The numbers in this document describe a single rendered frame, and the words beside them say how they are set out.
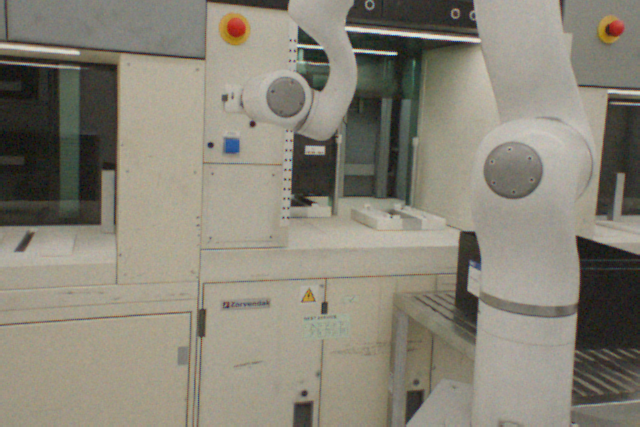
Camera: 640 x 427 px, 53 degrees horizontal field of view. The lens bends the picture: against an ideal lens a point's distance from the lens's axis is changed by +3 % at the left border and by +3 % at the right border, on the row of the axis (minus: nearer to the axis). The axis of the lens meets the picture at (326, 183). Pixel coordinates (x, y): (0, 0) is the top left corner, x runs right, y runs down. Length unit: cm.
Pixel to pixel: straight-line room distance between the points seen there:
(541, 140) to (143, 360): 101
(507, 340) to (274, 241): 74
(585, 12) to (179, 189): 109
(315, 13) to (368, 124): 152
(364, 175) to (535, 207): 175
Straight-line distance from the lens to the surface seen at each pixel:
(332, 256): 150
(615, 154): 249
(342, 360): 158
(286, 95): 97
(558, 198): 75
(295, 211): 189
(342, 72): 100
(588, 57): 180
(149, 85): 138
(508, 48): 83
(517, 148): 74
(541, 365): 85
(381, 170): 243
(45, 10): 138
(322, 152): 189
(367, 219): 181
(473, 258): 140
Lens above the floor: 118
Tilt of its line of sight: 6 degrees down
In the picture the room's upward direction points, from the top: 3 degrees clockwise
